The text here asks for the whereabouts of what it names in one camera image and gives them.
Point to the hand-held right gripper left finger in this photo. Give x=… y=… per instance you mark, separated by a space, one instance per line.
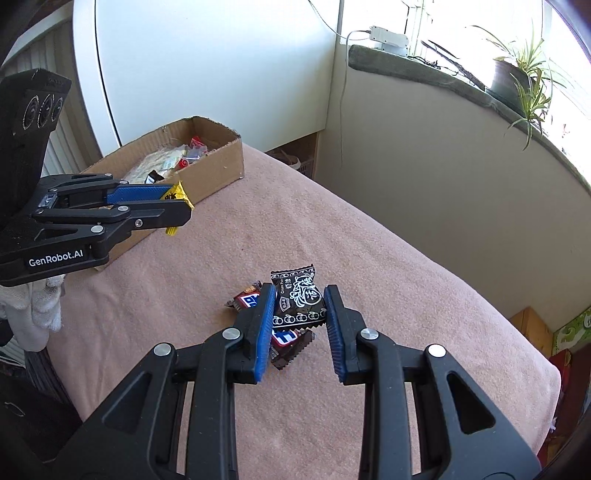
x=263 y=332

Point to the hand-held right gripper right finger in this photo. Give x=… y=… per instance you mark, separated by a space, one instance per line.
x=334 y=332

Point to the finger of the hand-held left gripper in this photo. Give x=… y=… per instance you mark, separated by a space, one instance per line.
x=138 y=193
x=157 y=216

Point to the brown chocolate bar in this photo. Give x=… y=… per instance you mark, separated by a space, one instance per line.
x=288 y=350
x=244 y=300

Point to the yellow snack packet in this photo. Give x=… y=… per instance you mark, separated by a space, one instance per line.
x=180 y=194

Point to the clear bread packet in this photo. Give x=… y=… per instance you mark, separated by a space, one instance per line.
x=157 y=164

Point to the black snack packet white print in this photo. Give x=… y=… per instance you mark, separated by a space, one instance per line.
x=298 y=300

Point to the brown cardboard box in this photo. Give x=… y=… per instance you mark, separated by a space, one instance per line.
x=217 y=166

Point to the person's left hand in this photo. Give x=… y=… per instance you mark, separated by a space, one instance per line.
x=32 y=314

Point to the black and white snack packet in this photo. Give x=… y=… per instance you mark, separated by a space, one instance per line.
x=154 y=177

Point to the white slatted panel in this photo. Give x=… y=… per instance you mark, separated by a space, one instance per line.
x=69 y=147

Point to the red box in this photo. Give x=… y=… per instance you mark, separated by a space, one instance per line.
x=565 y=383

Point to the green printed box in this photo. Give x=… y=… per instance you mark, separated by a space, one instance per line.
x=575 y=334

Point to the grey stone windowsill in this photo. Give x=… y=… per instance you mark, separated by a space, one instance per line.
x=415 y=74

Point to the white power strip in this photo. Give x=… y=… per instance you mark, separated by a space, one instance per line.
x=388 y=39

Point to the potted spider plant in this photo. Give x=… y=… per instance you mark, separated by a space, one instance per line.
x=505 y=78

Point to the white framed window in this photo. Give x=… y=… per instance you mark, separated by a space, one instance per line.
x=461 y=18

